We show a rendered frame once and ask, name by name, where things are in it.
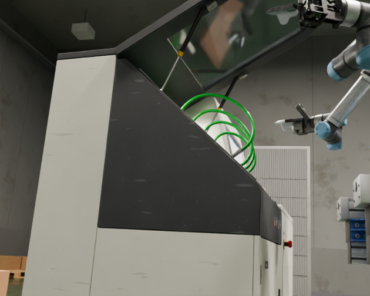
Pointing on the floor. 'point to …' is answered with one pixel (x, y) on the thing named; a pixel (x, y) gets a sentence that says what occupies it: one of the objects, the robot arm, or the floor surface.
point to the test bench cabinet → (175, 263)
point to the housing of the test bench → (71, 176)
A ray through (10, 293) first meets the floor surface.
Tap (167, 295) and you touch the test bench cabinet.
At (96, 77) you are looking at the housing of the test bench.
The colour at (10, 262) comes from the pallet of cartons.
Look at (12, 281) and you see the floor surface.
